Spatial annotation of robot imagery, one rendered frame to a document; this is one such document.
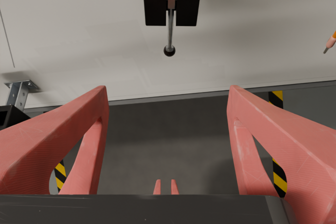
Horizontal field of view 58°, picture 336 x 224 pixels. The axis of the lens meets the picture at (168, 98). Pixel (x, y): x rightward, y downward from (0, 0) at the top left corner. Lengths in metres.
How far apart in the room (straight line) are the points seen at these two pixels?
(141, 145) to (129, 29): 1.15
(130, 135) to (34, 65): 1.06
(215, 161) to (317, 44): 1.11
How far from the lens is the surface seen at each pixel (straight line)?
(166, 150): 1.50
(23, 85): 0.55
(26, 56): 0.48
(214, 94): 0.53
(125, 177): 1.60
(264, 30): 0.41
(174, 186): 0.27
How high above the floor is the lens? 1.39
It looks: 76 degrees down
